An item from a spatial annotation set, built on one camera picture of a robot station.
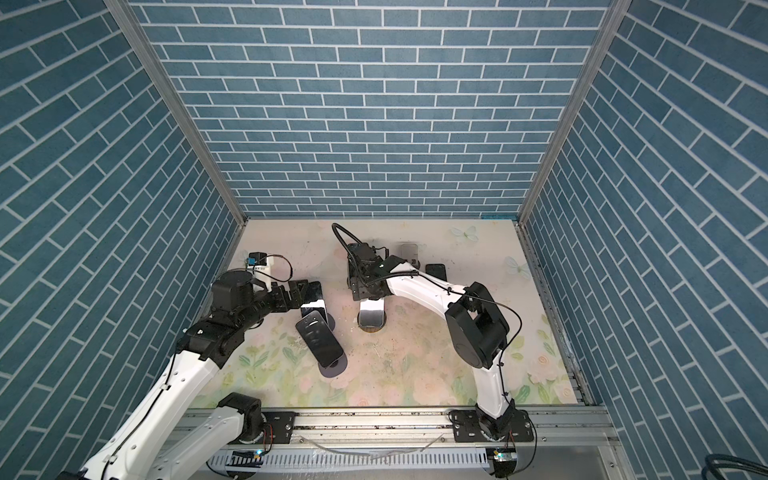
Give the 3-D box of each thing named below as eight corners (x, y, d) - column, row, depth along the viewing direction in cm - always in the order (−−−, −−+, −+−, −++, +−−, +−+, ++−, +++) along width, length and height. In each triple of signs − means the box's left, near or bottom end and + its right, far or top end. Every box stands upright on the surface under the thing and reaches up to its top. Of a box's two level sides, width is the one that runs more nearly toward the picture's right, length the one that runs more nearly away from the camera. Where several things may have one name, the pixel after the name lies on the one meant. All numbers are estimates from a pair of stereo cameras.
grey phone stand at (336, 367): (325, 381, 83) (320, 373, 78) (322, 370, 85) (318, 362, 80) (350, 371, 85) (347, 363, 80) (347, 360, 87) (344, 352, 82)
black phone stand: (329, 374, 84) (319, 357, 73) (307, 343, 89) (295, 322, 79) (348, 359, 86) (341, 340, 76) (325, 330, 92) (316, 308, 81)
